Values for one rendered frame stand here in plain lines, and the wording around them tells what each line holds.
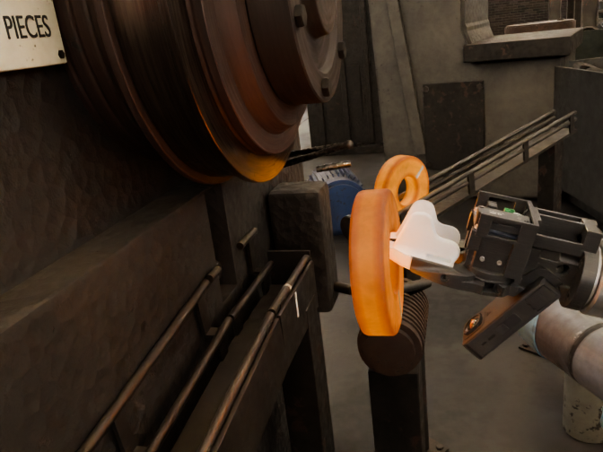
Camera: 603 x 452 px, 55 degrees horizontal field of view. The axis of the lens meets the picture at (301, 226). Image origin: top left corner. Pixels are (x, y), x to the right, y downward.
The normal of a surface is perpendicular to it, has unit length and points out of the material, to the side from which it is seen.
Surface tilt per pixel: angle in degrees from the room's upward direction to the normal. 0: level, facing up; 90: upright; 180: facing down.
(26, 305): 0
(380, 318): 112
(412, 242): 90
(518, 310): 92
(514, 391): 0
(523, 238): 91
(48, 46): 90
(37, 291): 0
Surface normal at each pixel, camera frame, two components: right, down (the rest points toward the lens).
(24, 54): 0.96, -0.02
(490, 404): -0.11, -0.94
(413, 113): -0.48, 0.33
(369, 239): -0.29, -0.33
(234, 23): 0.23, 0.47
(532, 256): -0.25, 0.36
